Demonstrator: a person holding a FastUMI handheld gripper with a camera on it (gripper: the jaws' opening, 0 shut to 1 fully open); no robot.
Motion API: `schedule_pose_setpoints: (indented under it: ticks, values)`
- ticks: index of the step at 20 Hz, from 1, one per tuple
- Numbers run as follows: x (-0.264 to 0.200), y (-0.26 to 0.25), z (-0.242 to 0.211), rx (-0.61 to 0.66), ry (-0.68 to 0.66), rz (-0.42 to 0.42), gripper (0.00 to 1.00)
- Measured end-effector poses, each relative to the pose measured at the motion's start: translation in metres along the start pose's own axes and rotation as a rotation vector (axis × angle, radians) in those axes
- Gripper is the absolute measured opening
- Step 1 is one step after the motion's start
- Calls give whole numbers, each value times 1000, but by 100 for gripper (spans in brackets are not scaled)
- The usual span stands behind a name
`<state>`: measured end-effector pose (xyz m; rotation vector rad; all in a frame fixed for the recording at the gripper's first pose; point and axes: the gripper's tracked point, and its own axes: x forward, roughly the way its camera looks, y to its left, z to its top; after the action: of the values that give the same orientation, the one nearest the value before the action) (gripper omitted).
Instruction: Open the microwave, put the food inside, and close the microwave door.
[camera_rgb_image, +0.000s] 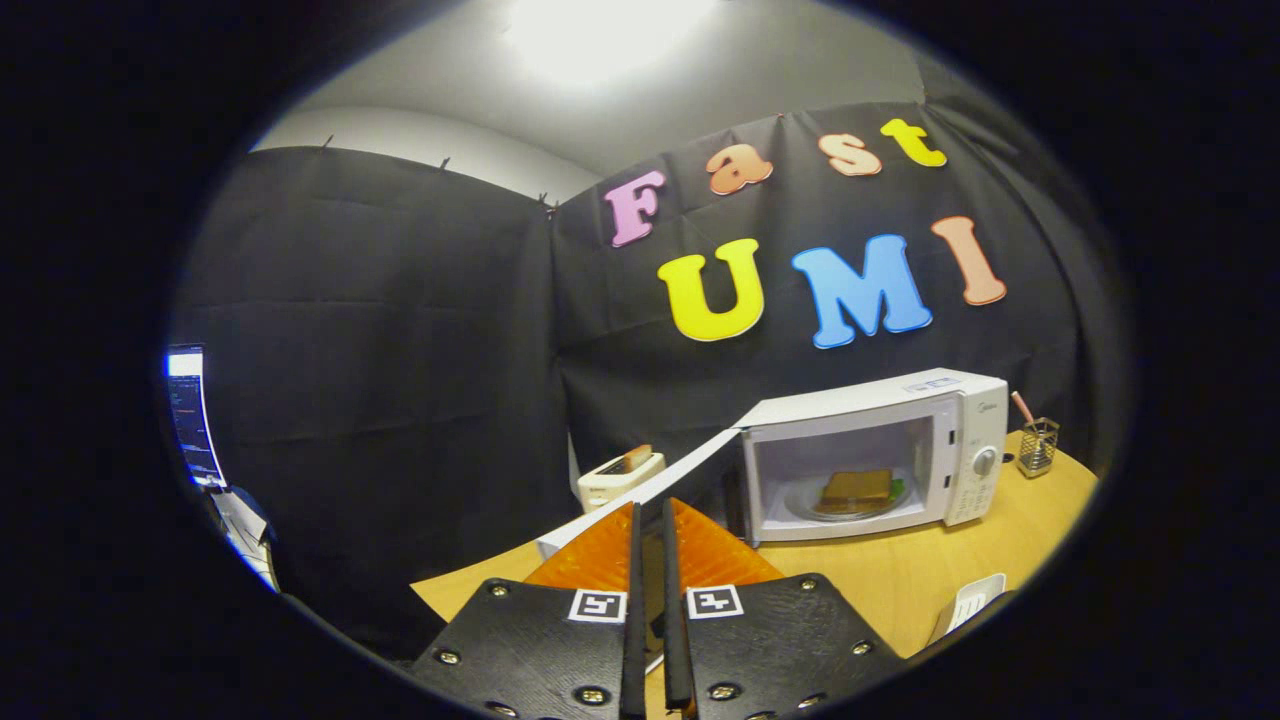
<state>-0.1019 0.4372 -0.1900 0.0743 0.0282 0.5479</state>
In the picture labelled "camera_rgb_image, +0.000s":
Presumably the brown bread lettuce sandwich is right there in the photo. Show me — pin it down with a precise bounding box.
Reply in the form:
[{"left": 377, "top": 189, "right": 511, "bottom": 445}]
[{"left": 818, "top": 468, "right": 906, "bottom": 516}]

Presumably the wire mesh holder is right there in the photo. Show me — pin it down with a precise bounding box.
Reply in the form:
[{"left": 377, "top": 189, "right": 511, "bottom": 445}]
[{"left": 1018, "top": 417, "right": 1060, "bottom": 478}]

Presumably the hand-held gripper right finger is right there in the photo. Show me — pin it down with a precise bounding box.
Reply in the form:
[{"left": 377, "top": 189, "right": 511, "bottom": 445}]
[{"left": 662, "top": 497, "right": 906, "bottom": 720}]

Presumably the white toaster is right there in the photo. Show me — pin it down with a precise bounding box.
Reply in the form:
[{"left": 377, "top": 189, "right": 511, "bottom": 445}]
[{"left": 577, "top": 445, "right": 667, "bottom": 514}]

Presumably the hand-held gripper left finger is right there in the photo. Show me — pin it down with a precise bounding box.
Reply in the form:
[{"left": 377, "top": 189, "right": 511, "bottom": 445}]
[{"left": 412, "top": 500, "right": 649, "bottom": 720}]

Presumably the white plastic tray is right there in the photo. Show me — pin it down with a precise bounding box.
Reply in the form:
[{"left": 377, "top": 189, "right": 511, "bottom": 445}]
[{"left": 925, "top": 573, "right": 1008, "bottom": 646}]

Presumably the white microwave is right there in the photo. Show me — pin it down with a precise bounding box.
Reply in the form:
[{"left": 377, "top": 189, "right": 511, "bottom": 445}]
[{"left": 535, "top": 368, "right": 1011, "bottom": 676}]

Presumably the computer monitor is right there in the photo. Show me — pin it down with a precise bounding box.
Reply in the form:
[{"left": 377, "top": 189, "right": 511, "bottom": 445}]
[{"left": 165, "top": 345, "right": 229, "bottom": 491}]

